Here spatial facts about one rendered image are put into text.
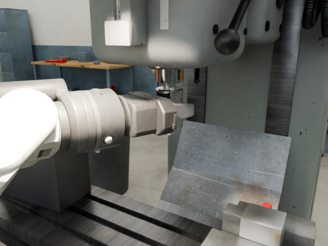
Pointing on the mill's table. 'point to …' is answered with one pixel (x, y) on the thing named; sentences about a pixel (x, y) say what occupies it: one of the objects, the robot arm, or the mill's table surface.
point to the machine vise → (299, 238)
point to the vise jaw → (226, 239)
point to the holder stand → (52, 181)
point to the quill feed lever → (231, 31)
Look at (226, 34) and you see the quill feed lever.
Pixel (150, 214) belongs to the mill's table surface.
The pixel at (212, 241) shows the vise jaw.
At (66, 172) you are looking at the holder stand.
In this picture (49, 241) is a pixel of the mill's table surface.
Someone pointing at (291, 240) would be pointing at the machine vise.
